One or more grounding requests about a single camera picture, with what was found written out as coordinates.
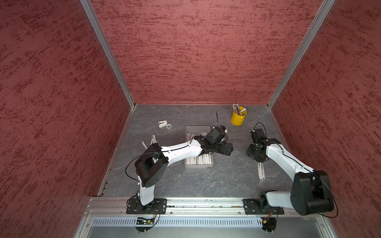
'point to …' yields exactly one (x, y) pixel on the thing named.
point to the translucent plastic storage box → (196, 130)
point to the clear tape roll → (168, 126)
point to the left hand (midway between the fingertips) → (225, 149)
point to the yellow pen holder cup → (237, 120)
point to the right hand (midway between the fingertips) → (250, 157)
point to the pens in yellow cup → (236, 108)
